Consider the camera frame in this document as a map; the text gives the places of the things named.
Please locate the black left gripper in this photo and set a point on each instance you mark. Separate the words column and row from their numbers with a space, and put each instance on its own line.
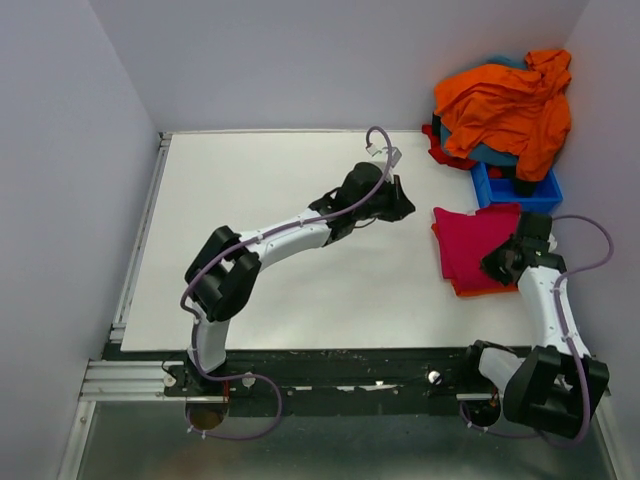
column 399, row 205

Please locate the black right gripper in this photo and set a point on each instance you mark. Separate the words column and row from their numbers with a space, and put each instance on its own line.
column 489, row 262

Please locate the red t-shirt in pile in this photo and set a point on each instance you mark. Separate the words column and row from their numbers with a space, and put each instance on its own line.
column 437, row 152

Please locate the magenta t-shirt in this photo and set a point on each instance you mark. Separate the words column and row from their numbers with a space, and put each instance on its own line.
column 499, row 219

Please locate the folded orange t-shirt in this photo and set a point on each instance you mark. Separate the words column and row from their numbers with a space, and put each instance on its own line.
column 460, row 253

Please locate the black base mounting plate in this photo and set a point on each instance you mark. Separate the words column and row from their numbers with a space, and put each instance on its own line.
column 325, row 383

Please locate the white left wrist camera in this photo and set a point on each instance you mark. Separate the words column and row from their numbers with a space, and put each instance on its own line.
column 384, row 157

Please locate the blue plastic bin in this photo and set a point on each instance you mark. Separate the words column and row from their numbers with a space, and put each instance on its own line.
column 545, row 198

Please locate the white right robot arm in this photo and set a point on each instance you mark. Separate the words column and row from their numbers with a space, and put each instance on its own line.
column 557, row 387

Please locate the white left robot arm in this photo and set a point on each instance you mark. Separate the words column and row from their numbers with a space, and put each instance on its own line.
column 221, row 278

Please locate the crumpled orange t-shirt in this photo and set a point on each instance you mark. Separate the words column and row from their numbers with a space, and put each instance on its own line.
column 524, row 113

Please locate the aluminium extrusion rail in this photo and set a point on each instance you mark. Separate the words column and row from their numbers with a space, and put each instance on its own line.
column 123, row 381

